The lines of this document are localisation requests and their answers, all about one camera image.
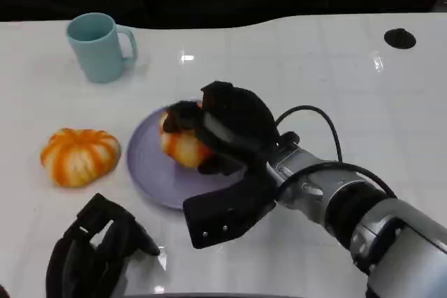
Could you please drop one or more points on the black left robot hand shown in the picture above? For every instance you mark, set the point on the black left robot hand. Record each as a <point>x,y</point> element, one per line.
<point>87,263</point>

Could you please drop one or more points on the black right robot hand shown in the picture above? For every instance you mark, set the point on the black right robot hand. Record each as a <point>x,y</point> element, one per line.
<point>244,120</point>

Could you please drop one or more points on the orange white toy bread roll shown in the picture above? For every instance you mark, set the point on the orange white toy bread roll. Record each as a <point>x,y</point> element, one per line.
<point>78,158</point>
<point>183,151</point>

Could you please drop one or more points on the lilac plate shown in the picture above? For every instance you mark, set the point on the lilac plate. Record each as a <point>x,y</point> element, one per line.
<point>150,169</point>

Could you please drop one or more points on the pale green mug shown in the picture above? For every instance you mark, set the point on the pale green mug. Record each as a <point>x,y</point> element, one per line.
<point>96,53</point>

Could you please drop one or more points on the black round table grommet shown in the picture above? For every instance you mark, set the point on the black round table grommet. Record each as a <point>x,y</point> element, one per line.
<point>399,38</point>

